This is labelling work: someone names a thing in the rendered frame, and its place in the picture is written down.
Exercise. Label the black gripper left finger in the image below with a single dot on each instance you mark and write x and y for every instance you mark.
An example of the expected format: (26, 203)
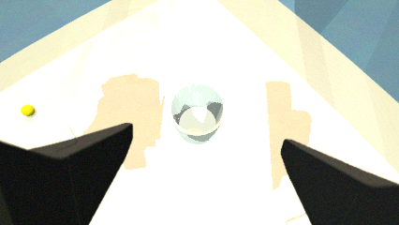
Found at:
(62, 183)

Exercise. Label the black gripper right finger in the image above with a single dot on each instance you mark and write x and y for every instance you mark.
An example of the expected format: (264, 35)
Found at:
(333, 192)

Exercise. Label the yellow ball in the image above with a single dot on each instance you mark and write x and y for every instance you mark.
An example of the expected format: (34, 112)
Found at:
(28, 110)

